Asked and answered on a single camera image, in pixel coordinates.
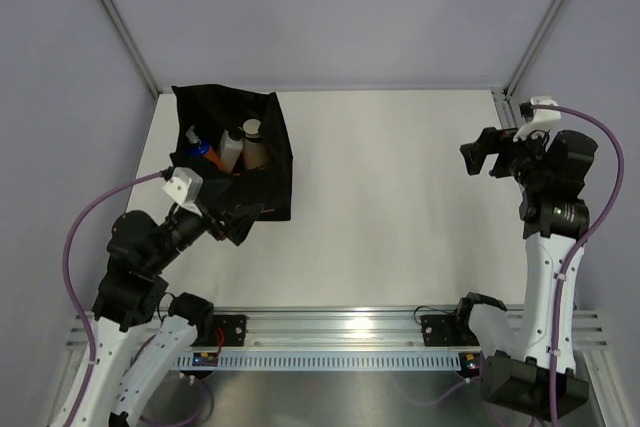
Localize clear amber soap bottle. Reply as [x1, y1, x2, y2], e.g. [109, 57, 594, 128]
[218, 128, 244, 173]

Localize black canvas bag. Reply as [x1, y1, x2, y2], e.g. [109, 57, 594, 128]
[170, 84, 293, 221]

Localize white slotted cable duct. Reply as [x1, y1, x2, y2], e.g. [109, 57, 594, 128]
[172, 351, 461, 372]

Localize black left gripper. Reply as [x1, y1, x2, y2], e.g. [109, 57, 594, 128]
[148, 179, 263, 273]

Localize right aluminium corner post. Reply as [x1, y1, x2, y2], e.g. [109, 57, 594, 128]
[502, 0, 569, 99]

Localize aluminium corner post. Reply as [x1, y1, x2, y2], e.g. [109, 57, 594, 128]
[502, 0, 569, 99]
[97, 0, 162, 99]

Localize beige pump bottle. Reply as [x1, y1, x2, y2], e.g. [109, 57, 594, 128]
[242, 119, 272, 170]

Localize left aluminium corner post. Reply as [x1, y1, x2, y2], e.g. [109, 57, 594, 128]
[97, 0, 162, 99]

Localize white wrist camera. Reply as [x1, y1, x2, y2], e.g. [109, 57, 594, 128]
[513, 96, 561, 142]
[162, 167, 203, 216]

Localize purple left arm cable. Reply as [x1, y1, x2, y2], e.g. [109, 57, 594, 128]
[49, 170, 216, 427]

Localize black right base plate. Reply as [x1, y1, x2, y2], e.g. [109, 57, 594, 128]
[420, 314, 479, 347]

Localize orange blue spray bottle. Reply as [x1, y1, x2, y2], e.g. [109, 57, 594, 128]
[185, 126, 224, 171]

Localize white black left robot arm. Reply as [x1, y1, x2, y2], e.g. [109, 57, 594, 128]
[53, 168, 263, 426]

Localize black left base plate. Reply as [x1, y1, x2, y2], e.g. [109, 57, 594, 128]
[194, 314, 247, 347]

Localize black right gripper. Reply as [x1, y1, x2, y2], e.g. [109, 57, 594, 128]
[461, 122, 551, 191]

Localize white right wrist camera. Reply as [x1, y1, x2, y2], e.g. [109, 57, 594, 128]
[513, 96, 561, 142]

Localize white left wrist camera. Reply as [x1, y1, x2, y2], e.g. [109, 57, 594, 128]
[162, 167, 203, 216]

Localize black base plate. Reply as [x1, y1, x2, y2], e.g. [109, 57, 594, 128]
[420, 314, 479, 347]
[194, 314, 247, 347]

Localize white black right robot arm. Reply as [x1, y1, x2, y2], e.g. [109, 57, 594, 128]
[452, 127, 598, 421]

